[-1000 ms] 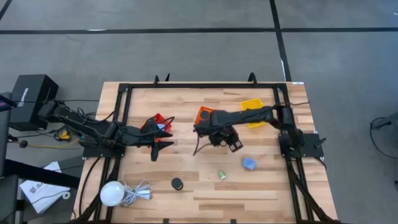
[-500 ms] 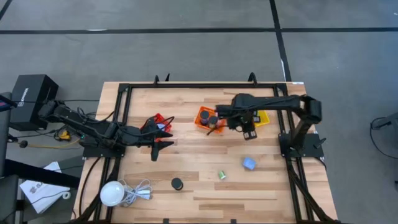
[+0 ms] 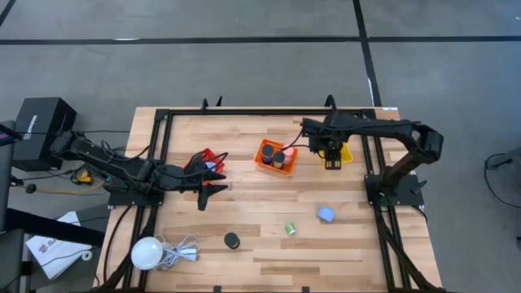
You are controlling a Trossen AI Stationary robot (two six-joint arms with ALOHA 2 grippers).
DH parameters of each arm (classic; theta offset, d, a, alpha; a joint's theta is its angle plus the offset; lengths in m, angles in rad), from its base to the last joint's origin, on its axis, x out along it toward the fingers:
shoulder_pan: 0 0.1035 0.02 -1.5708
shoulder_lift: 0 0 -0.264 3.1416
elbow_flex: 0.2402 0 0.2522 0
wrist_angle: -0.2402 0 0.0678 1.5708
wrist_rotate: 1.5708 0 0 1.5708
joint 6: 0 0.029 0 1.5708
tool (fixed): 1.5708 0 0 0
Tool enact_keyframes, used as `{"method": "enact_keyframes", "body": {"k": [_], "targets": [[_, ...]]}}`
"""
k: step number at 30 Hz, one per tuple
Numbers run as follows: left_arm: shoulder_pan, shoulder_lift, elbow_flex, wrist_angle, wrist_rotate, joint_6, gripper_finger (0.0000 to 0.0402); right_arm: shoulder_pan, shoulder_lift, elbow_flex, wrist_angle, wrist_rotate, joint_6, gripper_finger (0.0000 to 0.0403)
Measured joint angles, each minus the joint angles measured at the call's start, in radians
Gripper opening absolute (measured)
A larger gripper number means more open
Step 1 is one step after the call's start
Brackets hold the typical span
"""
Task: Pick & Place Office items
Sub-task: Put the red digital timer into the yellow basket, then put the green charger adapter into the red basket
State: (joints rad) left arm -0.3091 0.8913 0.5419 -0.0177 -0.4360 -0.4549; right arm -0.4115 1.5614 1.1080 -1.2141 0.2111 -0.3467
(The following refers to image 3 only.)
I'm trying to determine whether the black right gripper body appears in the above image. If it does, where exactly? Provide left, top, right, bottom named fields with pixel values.
left=309, top=129, right=349, bottom=160

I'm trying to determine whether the black metal stand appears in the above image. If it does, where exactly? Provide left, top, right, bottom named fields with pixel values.
left=0, top=120, right=107, bottom=293

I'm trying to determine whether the white paper bag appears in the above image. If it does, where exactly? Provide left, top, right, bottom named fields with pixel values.
left=24, top=210, right=94, bottom=281

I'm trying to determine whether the yellow plastic basket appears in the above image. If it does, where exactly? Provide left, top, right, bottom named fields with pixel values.
left=318, top=142, right=354, bottom=167

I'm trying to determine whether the white dome lamp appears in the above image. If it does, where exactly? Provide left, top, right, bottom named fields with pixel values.
left=130, top=236, right=164, bottom=271

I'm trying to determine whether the light blue cube charger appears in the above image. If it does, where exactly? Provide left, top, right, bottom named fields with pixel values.
left=317, top=205, right=336, bottom=224

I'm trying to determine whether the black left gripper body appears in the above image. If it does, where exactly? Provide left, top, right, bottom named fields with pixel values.
left=166, top=156, right=208, bottom=212

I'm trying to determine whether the white coiled cable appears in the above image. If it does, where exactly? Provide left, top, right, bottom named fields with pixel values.
left=154, top=233, right=201, bottom=270

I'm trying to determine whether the black floor cable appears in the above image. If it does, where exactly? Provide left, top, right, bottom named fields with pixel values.
left=482, top=152, right=521, bottom=211

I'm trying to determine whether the black capped hourglass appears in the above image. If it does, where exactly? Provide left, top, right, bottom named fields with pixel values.
left=223, top=232, right=241, bottom=250

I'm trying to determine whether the red plastic basket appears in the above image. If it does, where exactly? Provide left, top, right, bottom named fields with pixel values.
left=182, top=147, right=226, bottom=176

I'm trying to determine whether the black cardboard box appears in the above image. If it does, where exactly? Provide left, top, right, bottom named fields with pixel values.
left=11, top=96, right=77, bottom=172

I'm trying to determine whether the yellow cable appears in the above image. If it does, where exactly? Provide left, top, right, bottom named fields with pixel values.
left=15, top=181, right=106, bottom=195

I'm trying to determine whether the black table frame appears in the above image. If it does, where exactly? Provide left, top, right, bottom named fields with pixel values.
left=95, top=106, right=447, bottom=293

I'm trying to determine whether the orange plastic basket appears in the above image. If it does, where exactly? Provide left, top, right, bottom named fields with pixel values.
left=254, top=138, right=299, bottom=176

